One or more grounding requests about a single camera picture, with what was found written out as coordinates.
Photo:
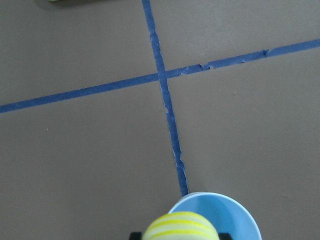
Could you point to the yellow striped lemon half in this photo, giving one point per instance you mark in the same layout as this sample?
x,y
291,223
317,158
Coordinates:
x,y
181,225

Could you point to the light blue cup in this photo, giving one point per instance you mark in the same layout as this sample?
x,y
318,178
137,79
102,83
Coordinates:
x,y
229,217

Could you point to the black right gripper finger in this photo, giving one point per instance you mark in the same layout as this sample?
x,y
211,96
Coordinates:
x,y
136,236

